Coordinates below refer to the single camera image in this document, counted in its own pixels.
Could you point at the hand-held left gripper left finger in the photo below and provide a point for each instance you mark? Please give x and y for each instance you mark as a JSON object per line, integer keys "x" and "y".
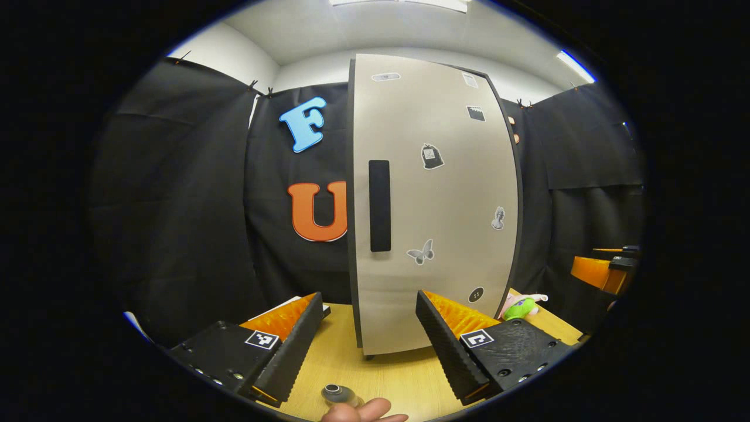
{"x": 299, "y": 351}

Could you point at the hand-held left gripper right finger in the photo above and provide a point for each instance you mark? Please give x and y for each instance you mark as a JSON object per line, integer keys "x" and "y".
{"x": 445, "y": 351}

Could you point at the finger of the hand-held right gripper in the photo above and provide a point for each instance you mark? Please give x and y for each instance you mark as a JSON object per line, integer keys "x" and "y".
{"x": 595, "y": 272}
{"x": 627, "y": 252}

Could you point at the silver printed bottle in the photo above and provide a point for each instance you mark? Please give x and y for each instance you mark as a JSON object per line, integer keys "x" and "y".
{"x": 335, "y": 391}

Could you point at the dark grey cabinet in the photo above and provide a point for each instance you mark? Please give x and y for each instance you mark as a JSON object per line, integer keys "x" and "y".
{"x": 350, "y": 264}

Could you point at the white photo booklet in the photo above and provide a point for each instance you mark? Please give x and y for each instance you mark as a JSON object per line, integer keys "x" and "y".
{"x": 291, "y": 300}

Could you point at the pink star plush toy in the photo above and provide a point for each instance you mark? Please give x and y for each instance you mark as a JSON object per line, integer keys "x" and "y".
{"x": 521, "y": 308}

